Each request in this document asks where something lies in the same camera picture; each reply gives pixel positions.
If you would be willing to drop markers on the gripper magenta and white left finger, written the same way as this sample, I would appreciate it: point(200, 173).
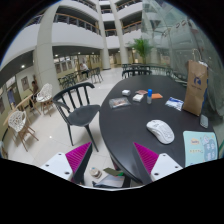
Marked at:
point(72, 165)

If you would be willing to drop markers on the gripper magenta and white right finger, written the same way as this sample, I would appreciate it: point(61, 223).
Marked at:
point(153, 166)

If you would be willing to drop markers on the white honeycomb computer mouse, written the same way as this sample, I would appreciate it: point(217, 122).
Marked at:
point(161, 131)

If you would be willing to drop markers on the tape roll on floor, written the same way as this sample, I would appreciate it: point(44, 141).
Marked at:
point(95, 172)

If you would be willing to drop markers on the black wooden chair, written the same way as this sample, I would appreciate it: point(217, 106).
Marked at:
point(80, 116)

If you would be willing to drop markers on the grey small phone-like device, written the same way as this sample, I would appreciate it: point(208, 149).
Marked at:
point(204, 121)

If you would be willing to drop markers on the white and blue tissue packet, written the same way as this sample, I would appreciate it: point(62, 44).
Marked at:
point(174, 103)

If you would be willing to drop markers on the white lattice chair near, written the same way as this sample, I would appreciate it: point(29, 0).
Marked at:
point(18, 122)

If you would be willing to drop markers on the white lattice chair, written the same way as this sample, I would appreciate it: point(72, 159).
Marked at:
point(44, 97)
point(18, 122)

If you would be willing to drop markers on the orange flat card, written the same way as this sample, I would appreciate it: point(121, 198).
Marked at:
point(157, 96)

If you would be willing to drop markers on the small bottle with blue cap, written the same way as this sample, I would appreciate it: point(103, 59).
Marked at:
point(149, 96)

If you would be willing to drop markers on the clear plastic snack packet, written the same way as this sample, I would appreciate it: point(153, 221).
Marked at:
point(119, 102)

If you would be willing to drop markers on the white lattice chair far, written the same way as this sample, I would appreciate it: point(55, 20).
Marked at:
point(44, 97)

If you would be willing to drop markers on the brown flat packet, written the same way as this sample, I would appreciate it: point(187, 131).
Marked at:
point(141, 92)

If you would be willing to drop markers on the small white square box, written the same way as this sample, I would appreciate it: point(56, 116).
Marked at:
point(126, 92)

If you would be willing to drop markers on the seated person in white shirt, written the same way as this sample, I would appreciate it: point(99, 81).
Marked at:
point(84, 69)

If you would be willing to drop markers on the brown paper bag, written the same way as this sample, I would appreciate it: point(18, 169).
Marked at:
point(196, 87)

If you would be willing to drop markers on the green potted palm plant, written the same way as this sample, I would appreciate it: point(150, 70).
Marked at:
point(142, 47)

